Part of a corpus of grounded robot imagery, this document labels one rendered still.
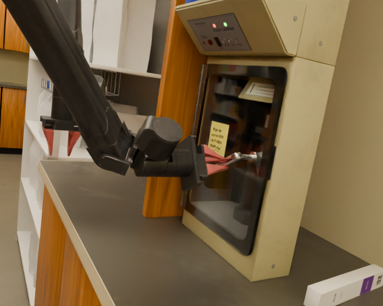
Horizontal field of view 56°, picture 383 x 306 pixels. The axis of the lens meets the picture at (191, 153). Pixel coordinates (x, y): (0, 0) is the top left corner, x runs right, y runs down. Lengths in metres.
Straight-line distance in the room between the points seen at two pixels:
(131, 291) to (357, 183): 0.72
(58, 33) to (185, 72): 0.52
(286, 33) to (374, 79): 0.48
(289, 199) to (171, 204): 0.41
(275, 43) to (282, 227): 0.38
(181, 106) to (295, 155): 0.38
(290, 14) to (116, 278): 0.59
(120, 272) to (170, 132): 0.31
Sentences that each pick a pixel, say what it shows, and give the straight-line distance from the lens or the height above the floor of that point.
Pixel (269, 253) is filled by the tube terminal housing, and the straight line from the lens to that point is 0.82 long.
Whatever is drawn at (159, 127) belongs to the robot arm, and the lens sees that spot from 0.63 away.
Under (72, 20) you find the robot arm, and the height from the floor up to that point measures 1.44.
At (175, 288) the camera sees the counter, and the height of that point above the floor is 0.94.
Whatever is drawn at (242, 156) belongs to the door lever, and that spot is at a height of 1.20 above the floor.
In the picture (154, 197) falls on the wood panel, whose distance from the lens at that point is 1.04.
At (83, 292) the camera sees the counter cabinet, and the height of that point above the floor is 0.79.
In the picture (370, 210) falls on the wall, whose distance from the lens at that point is 1.13.
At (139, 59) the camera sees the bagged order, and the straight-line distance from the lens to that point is 2.04.
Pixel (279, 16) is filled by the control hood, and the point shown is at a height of 1.47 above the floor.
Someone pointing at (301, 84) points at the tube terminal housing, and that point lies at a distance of 0.75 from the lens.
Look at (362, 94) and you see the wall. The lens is 1.16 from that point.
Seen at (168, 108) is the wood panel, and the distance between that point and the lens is 1.00.
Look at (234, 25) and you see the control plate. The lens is 0.78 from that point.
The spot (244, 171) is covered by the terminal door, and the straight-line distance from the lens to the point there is 0.79.
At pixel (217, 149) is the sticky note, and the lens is 0.87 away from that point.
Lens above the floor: 1.32
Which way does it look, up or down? 10 degrees down
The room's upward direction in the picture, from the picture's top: 9 degrees clockwise
